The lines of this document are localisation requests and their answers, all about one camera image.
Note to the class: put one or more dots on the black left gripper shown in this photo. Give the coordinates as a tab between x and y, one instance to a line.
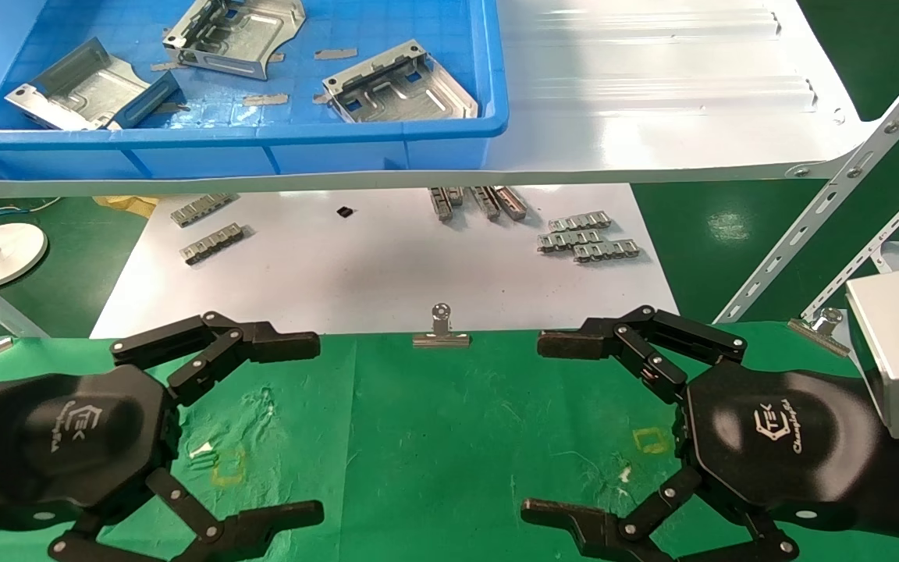
67	437

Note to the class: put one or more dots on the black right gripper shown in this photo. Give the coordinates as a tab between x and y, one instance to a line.
785	437

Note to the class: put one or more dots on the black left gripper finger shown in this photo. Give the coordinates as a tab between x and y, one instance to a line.
278	345

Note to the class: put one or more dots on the large sheet-metal bracket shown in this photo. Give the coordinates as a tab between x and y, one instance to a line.
243	35

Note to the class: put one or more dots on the small grey metal connector strip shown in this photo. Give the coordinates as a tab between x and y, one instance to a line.
442	203
214	243
486	201
201	209
579	221
568	240
512	201
605	250

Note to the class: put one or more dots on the white paper sheet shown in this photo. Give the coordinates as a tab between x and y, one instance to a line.
387	273

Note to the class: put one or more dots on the green cloth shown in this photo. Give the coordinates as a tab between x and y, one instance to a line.
434	445

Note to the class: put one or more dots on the small black chip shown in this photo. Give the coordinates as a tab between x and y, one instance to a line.
346	211

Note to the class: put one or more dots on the yellow plastic bag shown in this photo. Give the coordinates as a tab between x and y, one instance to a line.
128	204

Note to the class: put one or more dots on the blue plastic bin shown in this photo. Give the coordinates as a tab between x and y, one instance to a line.
418	148

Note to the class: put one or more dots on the grey tape piece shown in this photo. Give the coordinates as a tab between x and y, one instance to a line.
264	100
167	66
336	54
173	107

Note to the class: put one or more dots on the white metal shelf board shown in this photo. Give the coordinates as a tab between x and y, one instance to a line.
652	117

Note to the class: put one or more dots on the grey metal frame bar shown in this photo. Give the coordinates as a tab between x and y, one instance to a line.
24	321

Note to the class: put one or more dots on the metal bracket with square holes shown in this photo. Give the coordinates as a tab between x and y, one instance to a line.
399	90

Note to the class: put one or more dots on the metal bracket with dark flap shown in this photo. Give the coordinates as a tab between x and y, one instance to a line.
79	90

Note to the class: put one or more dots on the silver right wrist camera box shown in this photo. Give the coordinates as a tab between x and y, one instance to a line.
898	343

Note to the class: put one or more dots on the short white slotted angle rail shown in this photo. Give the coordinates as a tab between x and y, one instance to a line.
879	246

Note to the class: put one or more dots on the long white slotted angle rail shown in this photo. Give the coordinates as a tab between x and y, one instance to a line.
847	168

